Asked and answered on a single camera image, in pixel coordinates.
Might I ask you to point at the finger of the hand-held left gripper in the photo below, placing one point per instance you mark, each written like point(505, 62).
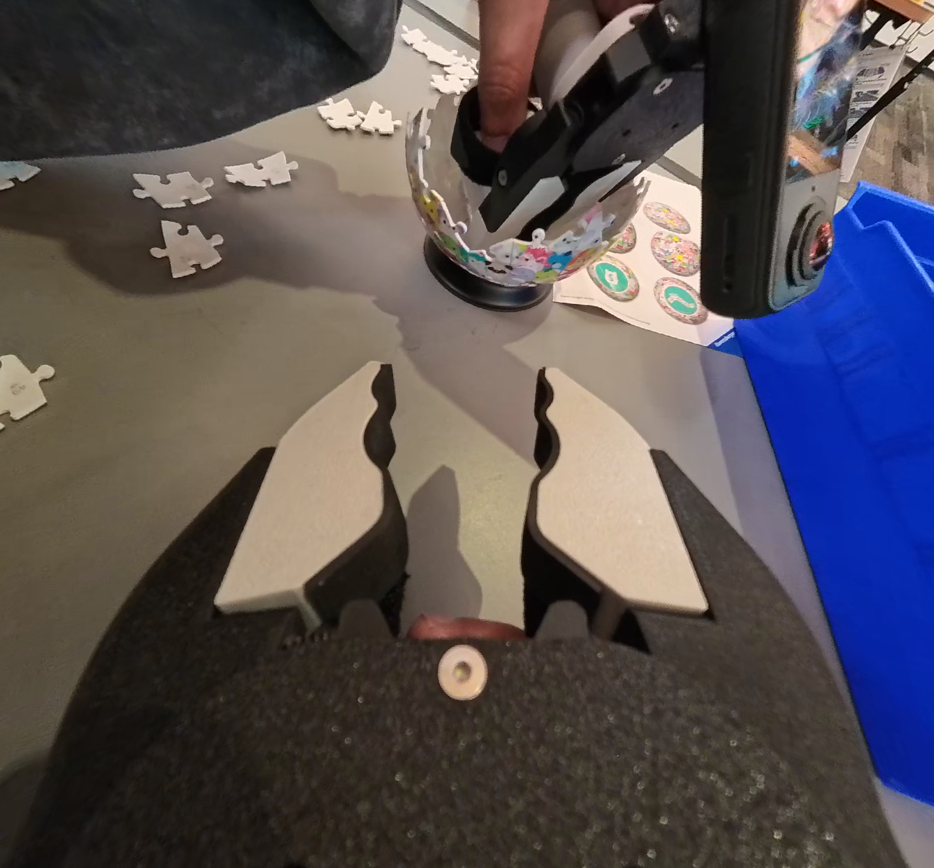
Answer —
point(605, 182)
point(533, 204)

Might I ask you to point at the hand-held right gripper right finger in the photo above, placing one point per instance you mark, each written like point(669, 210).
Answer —
point(613, 518)

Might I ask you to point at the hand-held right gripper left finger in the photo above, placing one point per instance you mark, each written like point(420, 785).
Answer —
point(306, 510)

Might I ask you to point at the partly built puzzle ball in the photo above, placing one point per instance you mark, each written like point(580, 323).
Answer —
point(438, 175)

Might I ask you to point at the black ball stand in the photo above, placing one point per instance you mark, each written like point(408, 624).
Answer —
point(489, 297)

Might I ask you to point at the joined white puzzle strip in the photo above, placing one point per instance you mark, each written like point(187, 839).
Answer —
point(171, 189)

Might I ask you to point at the person's left forearm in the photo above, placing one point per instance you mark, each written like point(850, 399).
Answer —
point(182, 29)

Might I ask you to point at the puzzle instruction sheet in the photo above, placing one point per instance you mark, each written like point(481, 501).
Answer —
point(620, 277)

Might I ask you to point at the cluster of loose puzzle pieces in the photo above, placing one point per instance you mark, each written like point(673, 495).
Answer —
point(438, 51)

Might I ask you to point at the person's right hand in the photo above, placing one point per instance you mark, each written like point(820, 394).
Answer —
point(467, 629)

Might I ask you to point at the person's left hand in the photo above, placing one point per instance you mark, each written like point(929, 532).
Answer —
point(511, 7)

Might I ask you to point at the white floor paper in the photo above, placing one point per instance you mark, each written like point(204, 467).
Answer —
point(872, 84)

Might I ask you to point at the blue plastic bin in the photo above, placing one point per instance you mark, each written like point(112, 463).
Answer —
point(854, 445)

